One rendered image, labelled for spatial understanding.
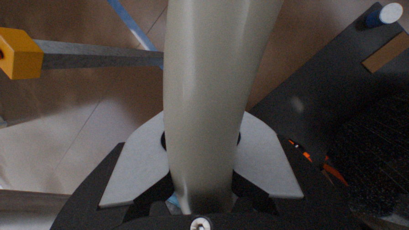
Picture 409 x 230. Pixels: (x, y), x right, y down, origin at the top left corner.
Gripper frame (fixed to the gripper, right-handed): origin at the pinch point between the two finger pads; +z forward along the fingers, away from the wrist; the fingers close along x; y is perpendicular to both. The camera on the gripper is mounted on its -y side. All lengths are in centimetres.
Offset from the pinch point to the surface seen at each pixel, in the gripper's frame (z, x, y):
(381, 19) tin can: 83, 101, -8
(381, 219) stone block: 18, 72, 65
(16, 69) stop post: 39, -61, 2
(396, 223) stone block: 15, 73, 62
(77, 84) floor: 183, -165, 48
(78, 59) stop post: 58, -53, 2
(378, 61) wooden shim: 85, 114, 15
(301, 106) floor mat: 93, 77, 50
